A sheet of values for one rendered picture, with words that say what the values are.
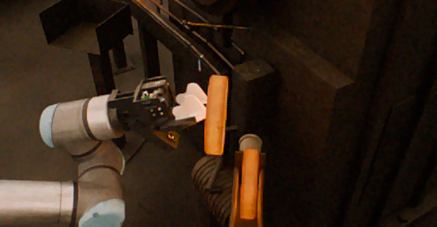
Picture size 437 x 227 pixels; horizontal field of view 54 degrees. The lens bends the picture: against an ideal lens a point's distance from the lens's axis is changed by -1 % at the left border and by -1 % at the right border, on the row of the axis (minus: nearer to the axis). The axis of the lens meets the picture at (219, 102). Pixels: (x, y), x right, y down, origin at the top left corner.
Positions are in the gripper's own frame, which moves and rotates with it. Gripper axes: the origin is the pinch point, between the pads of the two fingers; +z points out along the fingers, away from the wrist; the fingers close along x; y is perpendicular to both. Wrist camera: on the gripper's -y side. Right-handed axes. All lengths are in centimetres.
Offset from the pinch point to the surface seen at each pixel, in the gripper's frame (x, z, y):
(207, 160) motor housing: 21.8, -15.3, -36.0
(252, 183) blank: -4.9, 3.3, -17.4
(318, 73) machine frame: 20.6, 20.0, -11.0
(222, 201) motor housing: 8.9, -10.7, -39.3
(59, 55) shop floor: 150, -134, -56
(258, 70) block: 30.7, 4.5, -13.8
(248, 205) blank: -7.5, 1.7, -21.2
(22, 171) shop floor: 56, -115, -62
